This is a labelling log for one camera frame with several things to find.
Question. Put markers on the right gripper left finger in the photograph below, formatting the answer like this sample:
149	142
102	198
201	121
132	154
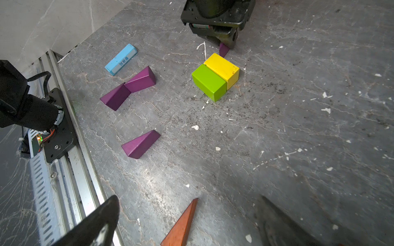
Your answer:
97	229

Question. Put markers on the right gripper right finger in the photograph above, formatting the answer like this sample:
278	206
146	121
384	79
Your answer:
277	229

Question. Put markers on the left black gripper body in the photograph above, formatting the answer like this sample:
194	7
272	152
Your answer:
217	21

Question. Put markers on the purple wedge block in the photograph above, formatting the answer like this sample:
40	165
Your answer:
142	80
115	98
138	146
223	50

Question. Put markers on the yellow rectangular block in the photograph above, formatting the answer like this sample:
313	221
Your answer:
224	69

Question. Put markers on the green rectangular block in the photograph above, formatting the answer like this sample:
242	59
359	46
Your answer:
209	82

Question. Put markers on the reddish brown wedge block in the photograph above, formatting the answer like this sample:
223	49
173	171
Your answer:
179	233

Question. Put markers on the light blue eraser block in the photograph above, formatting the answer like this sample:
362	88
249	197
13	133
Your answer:
121	59

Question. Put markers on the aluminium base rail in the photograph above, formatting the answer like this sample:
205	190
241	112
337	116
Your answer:
66	190

